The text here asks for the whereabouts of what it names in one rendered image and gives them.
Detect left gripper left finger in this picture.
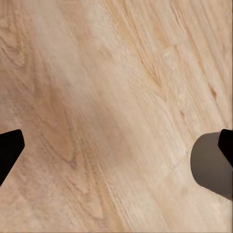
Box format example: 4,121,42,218
0,129,25,186

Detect trash can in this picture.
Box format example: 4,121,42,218
190,131,233,201

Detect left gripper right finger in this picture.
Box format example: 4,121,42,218
218,129,233,167

